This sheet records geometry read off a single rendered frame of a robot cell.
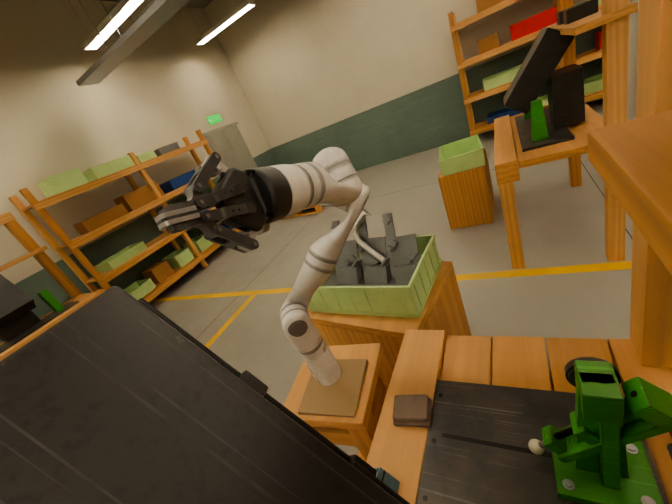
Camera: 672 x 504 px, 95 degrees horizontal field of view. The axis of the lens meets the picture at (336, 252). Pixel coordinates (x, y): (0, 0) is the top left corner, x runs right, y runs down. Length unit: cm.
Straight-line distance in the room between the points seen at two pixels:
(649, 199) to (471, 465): 69
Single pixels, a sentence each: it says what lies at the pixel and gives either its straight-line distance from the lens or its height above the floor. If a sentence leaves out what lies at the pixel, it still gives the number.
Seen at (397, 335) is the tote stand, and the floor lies 77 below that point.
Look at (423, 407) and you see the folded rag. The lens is 93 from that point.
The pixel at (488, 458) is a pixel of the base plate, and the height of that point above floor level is 90.
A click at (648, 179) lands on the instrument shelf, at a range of 35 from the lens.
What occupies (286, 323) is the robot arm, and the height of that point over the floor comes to 119.
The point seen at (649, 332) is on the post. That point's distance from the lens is 100.
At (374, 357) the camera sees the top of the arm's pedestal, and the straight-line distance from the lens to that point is 120.
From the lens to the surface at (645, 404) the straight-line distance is 68.
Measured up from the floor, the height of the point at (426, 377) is 90.
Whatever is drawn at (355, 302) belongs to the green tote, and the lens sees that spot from 146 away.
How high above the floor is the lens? 168
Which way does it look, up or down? 24 degrees down
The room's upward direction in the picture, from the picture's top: 24 degrees counter-clockwise
